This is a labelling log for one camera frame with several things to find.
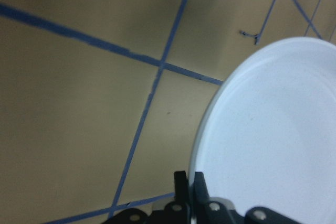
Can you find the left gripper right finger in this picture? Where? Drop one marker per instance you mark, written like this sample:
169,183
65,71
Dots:
200,192

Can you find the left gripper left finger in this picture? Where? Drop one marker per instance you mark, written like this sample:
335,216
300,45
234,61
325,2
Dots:
181,188

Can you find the blue plate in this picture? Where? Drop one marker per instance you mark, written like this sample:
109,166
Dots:
267,137

